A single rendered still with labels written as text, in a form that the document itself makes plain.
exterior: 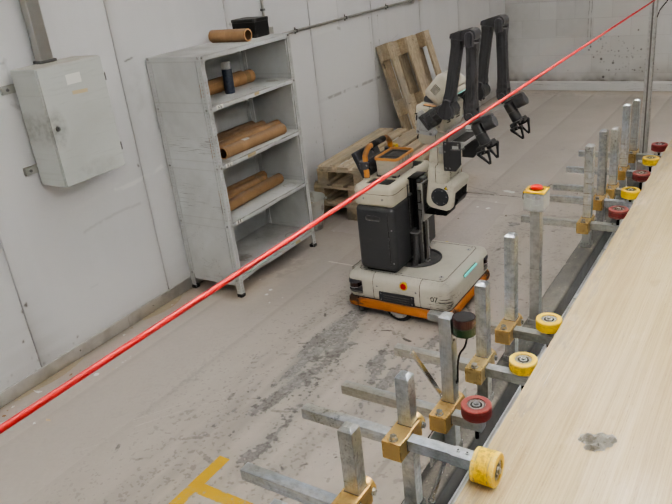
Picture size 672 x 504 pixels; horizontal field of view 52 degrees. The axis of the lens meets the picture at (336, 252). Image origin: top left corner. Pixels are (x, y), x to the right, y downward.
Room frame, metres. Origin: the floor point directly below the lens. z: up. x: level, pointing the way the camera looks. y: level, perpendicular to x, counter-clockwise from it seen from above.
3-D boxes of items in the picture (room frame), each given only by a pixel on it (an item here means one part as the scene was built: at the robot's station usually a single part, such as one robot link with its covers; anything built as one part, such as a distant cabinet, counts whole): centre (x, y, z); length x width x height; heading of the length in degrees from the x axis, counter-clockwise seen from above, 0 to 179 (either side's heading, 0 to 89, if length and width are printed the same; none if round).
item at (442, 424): (1.56, -0.26, 0.85); 0.14 x 0.06 x 0.05; 146
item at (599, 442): (1.30, -0.56, 0.91); 0.09 x 0.07 x 0.02; 83
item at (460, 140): (3.65, -0.73, 0.99); 0.28 x 0.16 x 0.22; 145
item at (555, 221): (2.82, -1.04, 0.82); 0.43 x 0.03 x 0.04; 56
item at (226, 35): (4.69, 0.52, 1.59); 0.30 x 0.08 x 0.08; 56
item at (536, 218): (2.21, -0.70, 0.93); 0.05 x 0.05 x 0.45; 56
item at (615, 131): (3.23, -1.40, 0.87); 0.04 x 0.04 x 0.48; 56
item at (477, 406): (1.50, -0.32, 0.85); 0.08 x 0.08 x 0.11
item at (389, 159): (3.88, -0.40, 0.87); 0.23 x 0.15 x 0.11; 145
